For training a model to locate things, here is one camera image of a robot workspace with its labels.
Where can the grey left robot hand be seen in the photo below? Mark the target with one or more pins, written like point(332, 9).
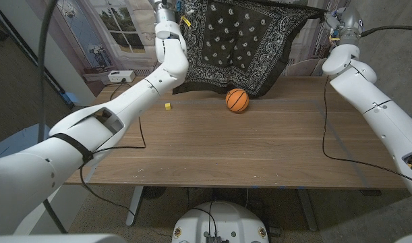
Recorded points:
point(166, 11)

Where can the black white paisley bandana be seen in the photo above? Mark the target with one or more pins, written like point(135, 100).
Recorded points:
point(242, 40)

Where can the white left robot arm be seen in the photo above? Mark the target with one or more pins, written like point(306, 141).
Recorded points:
point(124, 104)

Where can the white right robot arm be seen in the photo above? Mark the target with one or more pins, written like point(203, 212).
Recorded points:
point(377, 101)

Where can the small yellow block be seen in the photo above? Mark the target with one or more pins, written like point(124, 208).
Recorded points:
point(167, 106)

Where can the printed window backdrop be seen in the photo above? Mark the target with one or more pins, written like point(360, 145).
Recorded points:
point(124, 40)

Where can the white power strip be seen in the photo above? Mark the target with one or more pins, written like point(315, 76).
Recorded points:
point(121, 76)

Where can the orange mini basketball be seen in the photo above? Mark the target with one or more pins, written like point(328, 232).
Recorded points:
point(237, 100)

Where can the round black floor object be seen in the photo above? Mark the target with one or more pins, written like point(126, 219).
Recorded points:
point(154, 193)

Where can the white table leg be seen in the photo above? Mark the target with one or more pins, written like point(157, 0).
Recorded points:
point(135, 206)

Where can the blue chair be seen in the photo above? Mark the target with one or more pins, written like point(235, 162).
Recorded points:
point(17, 141)

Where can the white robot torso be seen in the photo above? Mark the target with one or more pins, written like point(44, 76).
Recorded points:
point(222, 222)

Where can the grey table leg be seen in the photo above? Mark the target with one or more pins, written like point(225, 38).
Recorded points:
point(307, 209)

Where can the white robot housing rim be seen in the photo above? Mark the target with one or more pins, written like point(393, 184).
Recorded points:
point(57, 239)

